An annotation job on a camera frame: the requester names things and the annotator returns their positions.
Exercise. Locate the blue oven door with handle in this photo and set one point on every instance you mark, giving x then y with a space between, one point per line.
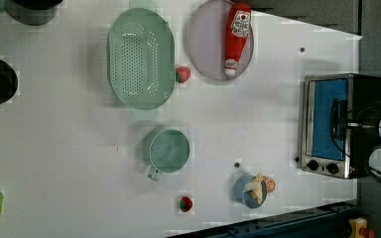
325 110

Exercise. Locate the black toaster oven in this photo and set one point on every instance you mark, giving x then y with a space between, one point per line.
363 89

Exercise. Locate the green mug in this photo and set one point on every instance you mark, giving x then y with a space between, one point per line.
166 151

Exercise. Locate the red strawberry near colander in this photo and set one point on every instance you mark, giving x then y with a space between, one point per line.
183 73

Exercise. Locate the red strawberry near table edge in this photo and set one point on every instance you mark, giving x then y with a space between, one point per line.
185 204

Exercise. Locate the green perforated colander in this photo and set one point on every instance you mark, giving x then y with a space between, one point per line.
141 59

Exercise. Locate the grey round plate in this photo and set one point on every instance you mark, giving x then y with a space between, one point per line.
206 40

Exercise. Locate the blue bowl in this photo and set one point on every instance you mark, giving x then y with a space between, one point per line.
238 189

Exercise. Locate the peeled banana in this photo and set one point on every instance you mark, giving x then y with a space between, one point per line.
254 191

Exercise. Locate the orange half slice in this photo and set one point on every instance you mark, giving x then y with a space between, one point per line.
271 186

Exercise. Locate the red ketchup bottle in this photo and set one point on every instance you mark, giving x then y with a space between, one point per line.
237 32

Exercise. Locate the black cylindrical container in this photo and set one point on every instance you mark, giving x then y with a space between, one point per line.
32 12

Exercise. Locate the yellow orange toy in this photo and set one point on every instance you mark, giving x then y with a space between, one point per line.
360 229

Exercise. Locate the blue metal frame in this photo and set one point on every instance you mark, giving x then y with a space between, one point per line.
328 221

